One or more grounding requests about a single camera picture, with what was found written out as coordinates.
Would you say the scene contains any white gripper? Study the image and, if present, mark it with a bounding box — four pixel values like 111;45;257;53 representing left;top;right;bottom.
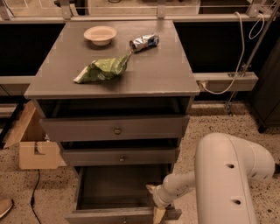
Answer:
146;171;195;224

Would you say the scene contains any grey bottom drawer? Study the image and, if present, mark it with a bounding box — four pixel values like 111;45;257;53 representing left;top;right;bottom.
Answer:
66;164;169;224

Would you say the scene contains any grey drawer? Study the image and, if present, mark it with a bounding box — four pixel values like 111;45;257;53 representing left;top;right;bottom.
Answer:
62;147;180;166
66;164;169;224
40;115;189;142

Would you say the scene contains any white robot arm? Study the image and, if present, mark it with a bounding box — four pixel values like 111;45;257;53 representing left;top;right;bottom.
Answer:
147;133;276;224

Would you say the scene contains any grey middle drawer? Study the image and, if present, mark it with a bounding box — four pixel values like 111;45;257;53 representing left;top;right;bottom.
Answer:
62;147;180;166

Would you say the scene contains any grey top drawer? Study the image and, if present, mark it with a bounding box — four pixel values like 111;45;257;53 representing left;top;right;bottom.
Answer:
40;115;189;142

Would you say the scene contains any grey drawer cabinet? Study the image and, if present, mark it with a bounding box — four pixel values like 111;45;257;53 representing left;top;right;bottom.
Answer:
24;19;200;176

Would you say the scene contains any wooden board structure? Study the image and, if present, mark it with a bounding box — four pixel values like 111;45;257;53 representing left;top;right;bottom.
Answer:
4;101;66;170

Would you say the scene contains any green chip bag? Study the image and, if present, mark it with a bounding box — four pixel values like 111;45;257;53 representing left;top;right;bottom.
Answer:
73;52;131;84

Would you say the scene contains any shoe tip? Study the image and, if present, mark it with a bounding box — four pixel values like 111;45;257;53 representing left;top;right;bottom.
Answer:
0;199;13;218

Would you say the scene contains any dark cabinet on right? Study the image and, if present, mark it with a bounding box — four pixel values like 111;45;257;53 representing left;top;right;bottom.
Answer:
248;38;280;133

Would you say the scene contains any crushed silver blue can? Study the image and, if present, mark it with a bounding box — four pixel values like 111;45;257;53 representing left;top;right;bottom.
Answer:
129;33;159;53

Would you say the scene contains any white paper bowl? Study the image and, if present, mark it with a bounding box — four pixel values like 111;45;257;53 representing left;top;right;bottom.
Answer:
83;25;117;46

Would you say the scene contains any slanted metal pole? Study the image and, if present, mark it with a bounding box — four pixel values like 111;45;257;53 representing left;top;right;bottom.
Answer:
225;0;280;116

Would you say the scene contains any black floor cable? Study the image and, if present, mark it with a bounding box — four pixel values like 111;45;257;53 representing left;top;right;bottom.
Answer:
30;169;42;224

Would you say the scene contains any grey metal rail frame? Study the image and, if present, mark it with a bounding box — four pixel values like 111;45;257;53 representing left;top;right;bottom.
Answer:
0;0;280;97

